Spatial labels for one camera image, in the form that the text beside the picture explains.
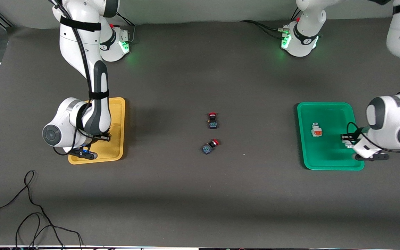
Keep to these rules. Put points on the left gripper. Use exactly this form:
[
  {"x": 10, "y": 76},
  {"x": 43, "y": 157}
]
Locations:
[{"x": 348, "y": 138}]

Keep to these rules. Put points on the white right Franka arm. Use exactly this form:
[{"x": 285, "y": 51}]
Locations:
[{"x": 78, "y": 52}]

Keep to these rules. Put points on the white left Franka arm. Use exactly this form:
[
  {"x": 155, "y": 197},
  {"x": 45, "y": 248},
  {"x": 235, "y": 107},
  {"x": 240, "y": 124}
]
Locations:
[{"x": 391, "y": 118}]

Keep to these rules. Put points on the yellow plastic tray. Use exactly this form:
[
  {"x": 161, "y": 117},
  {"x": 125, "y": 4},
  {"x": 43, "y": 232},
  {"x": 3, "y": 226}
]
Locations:
[{"x": 115, "y": 139}]

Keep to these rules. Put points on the green plastic tray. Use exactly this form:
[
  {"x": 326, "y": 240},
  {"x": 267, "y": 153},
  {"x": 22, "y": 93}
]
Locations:
[{"x": 325, "y": 152}]

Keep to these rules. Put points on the red mushroom push button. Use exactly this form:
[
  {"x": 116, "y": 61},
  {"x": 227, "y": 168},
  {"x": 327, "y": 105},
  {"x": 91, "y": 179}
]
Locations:
[
  {"x": 213, "y": 121},
  {"x": 209, "y": 147}
]

